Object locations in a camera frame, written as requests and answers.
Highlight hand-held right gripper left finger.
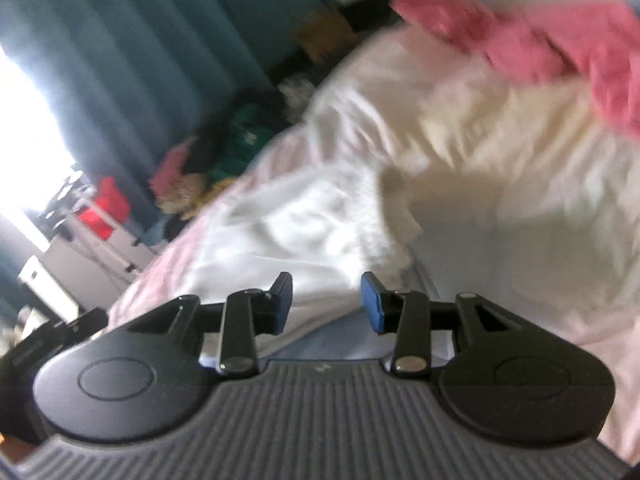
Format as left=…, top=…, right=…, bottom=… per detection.
left=129, top=272, right=294, bottom=377

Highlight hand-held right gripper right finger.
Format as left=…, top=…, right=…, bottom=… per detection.
left=360, top=271, right=516, bottom=376

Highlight cream sweatpants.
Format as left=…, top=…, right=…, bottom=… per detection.
left=380, top=75, right=640, bottom=321

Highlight dark clothes pile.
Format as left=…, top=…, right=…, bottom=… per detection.
left=192, top=87, right=296, bottom=171

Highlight white appliance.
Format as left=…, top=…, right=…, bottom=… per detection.
left=17, top=255, right=81, bottom=321

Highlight pink and blue blanket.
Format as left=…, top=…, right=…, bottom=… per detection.
left=107, top=25, right=640, bottom=461

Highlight tan fluffy cloth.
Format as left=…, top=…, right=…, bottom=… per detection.
left=160, top=172, right=221, bottom=221

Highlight pink cloth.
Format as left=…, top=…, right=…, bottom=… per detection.
left=150, top=140, right=193, bottom=201

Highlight green garment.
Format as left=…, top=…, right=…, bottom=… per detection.
left=205, top=102, right=281, bottom=186

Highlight bright window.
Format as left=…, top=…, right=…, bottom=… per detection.
left=0, top=45, right=76, bottom=241

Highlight brown plush toy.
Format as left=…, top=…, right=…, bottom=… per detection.
left=295, top=10, right=361, bottom=66

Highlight teal curtain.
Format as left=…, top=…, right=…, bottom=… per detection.
left=0, top=0, right=341, bottom=281

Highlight pink garment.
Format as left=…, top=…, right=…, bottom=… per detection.
left=390, top=0, right=640, bottom=136

